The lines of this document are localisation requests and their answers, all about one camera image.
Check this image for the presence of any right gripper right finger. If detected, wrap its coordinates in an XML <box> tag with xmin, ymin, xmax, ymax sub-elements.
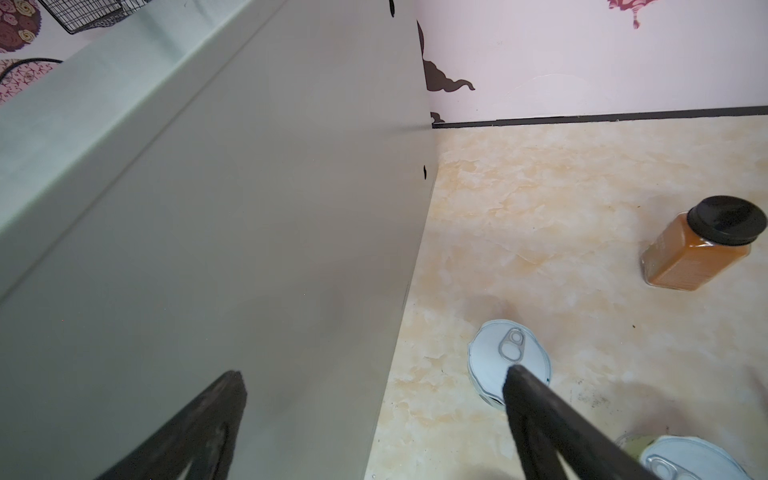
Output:
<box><xmin>502</xmin><ymin>365</ymin><xmax>655</xmax><ymax>479</ymax></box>

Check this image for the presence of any grey metal cabinet counter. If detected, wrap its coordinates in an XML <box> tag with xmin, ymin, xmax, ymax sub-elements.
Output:
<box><xmin>1</xmin><ymin>1</ymin><xmax>437</xmax><ymax>479</ymax></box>

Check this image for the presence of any green label tin can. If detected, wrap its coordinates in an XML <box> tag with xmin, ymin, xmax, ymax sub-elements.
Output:
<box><xmin>616</xmin><ymin>434</ymin><xmax>751</xmax><ymax>480</ymax></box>

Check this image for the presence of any white can right of cabinet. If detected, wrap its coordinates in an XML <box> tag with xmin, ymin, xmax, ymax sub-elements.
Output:
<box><xmin>467</xmin><ymin>319</ymin><xmax>552</xmax><ymax>410</ymax></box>

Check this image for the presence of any black wire basket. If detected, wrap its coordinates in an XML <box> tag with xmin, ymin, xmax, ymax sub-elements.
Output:
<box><xmin>39</xmin><ymin>0</ymin><xmax>148</xmax><ymax>35</ymax></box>

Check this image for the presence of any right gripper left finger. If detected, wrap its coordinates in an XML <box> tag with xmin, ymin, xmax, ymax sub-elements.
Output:
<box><xmin>99</xmin><ymin>370</ymin><xmax>247</xmax><ymax>480</ymax></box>

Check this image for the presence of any amber jar black lid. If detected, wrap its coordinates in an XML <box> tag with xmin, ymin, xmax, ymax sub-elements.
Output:
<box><xmin>640</xmin><ymin>195</ymin><xmax>767</xmax><ymax>291</ymax></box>

